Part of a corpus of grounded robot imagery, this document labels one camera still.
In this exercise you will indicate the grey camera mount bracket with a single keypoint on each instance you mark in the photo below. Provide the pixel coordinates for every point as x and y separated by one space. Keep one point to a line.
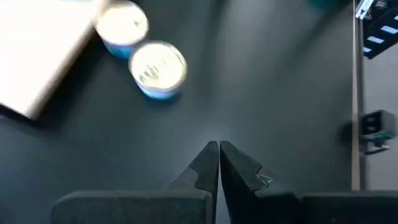
377 124

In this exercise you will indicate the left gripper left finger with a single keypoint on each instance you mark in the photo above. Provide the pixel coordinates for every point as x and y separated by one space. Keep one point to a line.
140 208

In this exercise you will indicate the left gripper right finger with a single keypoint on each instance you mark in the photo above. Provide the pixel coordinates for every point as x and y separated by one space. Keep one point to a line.
295 208

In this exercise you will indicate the gold tin can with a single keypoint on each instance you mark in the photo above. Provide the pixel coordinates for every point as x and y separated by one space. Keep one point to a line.
122 25
158 67

